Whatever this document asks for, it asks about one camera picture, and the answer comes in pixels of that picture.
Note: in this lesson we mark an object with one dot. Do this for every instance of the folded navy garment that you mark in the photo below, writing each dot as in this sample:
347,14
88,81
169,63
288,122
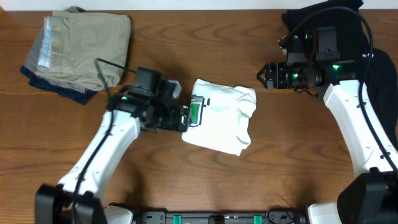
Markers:
42,84

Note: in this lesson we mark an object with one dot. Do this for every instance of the white printed t-shirt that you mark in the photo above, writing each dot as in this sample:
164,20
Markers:
220,117

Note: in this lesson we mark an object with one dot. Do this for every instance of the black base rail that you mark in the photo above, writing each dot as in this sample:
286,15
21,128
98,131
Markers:
273,216

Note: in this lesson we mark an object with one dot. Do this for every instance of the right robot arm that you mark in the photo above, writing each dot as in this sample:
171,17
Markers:
372,196

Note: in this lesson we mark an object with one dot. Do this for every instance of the folded khaki trousers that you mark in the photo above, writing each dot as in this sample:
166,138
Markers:
81,50

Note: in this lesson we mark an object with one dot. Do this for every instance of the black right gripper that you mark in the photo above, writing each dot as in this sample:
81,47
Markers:
275,71

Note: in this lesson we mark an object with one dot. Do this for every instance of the black t-shirt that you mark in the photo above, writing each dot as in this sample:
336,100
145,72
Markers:
353,43

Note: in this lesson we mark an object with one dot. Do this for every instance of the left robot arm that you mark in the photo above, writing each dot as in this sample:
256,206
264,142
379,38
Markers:
78,196

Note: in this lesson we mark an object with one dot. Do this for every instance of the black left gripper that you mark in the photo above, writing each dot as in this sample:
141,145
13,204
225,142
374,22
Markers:
172,124

